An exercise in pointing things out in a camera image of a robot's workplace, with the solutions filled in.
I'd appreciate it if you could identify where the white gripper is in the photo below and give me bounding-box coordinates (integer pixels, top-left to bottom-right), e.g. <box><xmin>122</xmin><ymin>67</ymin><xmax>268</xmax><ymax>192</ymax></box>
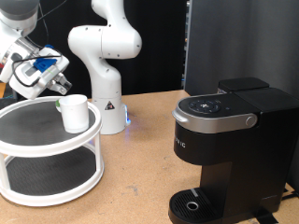
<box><xmin>8</xmin><ymin>53</ymin><xmax>74</xmax><ymax>101</ymax></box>

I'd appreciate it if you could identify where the black Keurig coffee machine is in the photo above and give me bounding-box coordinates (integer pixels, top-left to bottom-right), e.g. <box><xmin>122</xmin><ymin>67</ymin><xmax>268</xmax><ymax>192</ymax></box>
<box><xmin>168</xmin><ymin>77</ymin><xmax>299</xmax><ymax>224</ymax></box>

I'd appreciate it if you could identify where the vertical metal rack rail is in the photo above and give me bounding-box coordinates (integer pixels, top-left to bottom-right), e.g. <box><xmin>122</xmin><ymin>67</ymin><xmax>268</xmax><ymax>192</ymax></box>
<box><xmin>181</xmin><ymin>0</ymin><xmax>192</xmax><ymax>91</ymax></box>

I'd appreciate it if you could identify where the white mug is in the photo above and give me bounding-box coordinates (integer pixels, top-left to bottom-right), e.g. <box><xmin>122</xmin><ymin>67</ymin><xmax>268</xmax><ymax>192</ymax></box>
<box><xmin>58</xmin><ymin>94</ymin><xmax>90</xmax><ymax>134</ymax></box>

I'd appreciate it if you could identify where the black Keurig power cord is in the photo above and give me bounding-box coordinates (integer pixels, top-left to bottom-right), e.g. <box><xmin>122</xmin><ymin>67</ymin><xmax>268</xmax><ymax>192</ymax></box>
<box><xmin>280</xmin><ymin>186</ymin><xmax>299</xmax><ymax>202</ymax></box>

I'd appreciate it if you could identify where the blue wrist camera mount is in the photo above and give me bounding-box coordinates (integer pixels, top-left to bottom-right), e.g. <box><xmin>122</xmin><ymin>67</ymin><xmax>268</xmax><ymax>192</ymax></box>
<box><xmin>33</xmin><ymin>44</ymin><xmax>60</xmax><ymax>74</ymax></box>

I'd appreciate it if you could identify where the white two-tier turntable shelf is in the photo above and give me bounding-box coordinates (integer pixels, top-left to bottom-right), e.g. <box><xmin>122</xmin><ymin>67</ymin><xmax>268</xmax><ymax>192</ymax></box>
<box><xmin>0</xmin><ymin>95</ymin><xmax>106</xmax><ymax>208</ymax></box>

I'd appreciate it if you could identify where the black camera cable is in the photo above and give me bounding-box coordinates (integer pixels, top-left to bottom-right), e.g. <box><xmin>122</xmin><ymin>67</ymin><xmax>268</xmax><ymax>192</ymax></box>
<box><xmin>11</xmin><ymin>0</ymin><xmax>69</xmax><ymax>89</ymax></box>

